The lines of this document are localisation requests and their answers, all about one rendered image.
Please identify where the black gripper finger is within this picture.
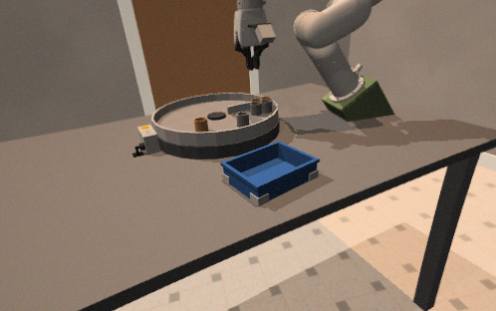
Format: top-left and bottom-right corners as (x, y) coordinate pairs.
(235, 36), (253, 71)
(252, 43), (269, 70)

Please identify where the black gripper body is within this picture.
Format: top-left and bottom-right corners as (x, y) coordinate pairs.
(234, 8), (267, 47)

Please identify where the blue crate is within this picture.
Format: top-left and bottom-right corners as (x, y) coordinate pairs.
(220, 141), (318, 206)

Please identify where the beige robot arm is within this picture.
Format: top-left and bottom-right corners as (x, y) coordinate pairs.
(237, 0), (381, 103)

